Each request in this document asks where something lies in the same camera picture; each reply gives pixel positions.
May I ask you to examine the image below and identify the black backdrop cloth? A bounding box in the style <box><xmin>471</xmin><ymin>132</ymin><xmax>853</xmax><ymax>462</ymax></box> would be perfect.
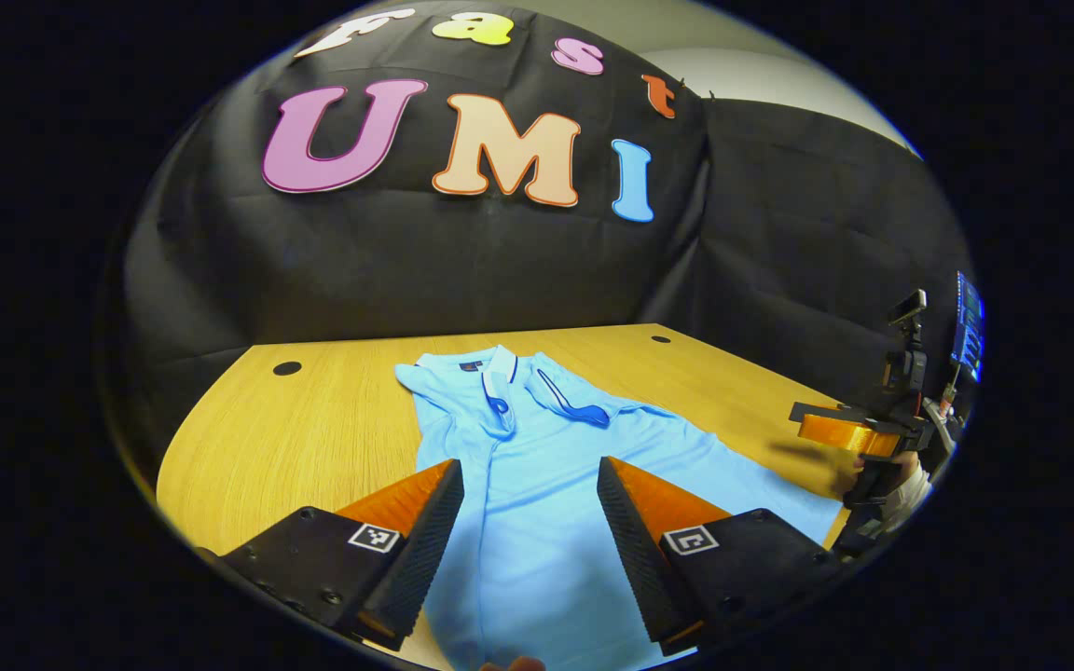
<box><xmin>117</xmin><ymin>0</ymin><xmax>976</xmax><ymax>448</ymax></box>

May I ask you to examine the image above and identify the blue lit monitor screen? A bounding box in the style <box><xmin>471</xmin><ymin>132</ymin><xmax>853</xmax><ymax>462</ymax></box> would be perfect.
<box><xmin>952</xmin><ymin>270</ymin><xmax>985</xmax><ymax>383</ymax></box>

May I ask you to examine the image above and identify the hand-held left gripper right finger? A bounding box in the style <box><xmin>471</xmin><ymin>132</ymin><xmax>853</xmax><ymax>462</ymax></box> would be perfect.
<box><xmin>597</xmin><ymin>456</ymin><xmax>844</xmax><ymax>656</ymax></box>

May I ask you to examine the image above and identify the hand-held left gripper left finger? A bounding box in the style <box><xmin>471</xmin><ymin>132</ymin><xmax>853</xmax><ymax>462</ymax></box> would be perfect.
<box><xmin>197</xmin><ymin>459</ymin><xmax>465</xmax><ymax>651</ymax></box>

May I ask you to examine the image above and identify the light blue T-shirt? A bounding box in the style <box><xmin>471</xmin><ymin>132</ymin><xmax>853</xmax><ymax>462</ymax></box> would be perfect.
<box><xmin>394</xmin><ymin>345</ymin><xmax>844</xmax><ymax>671</ymax></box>

